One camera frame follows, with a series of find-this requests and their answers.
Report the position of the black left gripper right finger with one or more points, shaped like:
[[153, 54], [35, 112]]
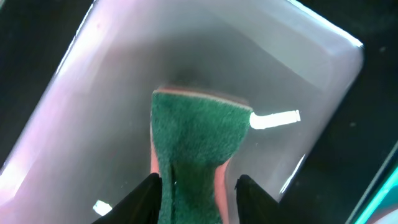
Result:
[[255, 205]]

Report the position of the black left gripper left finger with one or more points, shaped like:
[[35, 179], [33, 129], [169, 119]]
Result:
[[140, 206]]

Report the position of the green and pink sponge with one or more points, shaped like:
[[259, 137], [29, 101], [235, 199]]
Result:
[[193, 137]]

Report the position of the teal serving tray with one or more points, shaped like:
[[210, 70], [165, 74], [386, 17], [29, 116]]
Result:
[[380, 197]]

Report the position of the white plate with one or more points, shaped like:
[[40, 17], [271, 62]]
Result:
[[388, 218]]

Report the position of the dark maroon tray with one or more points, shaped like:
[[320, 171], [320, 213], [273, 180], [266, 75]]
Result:
[[87, 142]]

